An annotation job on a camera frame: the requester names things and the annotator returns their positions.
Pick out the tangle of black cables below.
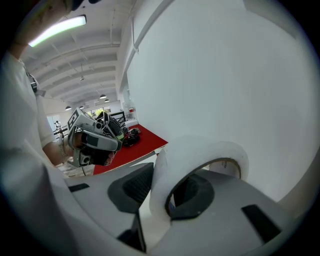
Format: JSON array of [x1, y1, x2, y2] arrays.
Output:
[[122, 127, 142, 147]]

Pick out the person's head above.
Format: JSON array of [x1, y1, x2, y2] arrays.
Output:
[[9, 0, 76, 61]]

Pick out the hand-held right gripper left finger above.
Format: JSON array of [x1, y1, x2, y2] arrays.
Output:
[[64, 161, 155, 253]]

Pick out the white roll of tape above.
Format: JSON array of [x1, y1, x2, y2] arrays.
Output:
[[149, 134, 250, 227]]

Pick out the person's left forearm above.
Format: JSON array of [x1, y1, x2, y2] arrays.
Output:
[[42, 136, 75, 167]]

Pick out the black metal railing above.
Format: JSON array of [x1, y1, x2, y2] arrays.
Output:
[[109, 111, 126, 126]]

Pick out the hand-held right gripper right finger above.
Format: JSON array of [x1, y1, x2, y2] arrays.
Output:
[[149, 169, 296, 256]]

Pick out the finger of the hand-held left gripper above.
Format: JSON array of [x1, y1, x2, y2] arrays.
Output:
[[83, 130, 123, 153]]

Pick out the red table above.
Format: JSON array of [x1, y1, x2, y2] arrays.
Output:
[[93, 124, 169, 176]]

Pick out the black and green bag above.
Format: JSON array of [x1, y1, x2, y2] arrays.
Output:
[[96, 111, 130, 147]]

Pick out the grey lanyard with clip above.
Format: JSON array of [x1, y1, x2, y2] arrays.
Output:
[[23, 64, 47, 99]]

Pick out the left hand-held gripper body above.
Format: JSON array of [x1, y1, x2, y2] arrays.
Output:
[[66, 107, 105, 167]]

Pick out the person's left hand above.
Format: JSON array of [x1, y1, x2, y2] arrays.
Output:
[[91, 149, 116, 167]]

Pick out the person's white shirt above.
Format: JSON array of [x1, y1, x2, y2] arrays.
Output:
[[0, 49, 86, 256]]

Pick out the fluorescent ceiling tube light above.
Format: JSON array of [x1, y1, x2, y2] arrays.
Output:
[[27, 14, 87, 48]]

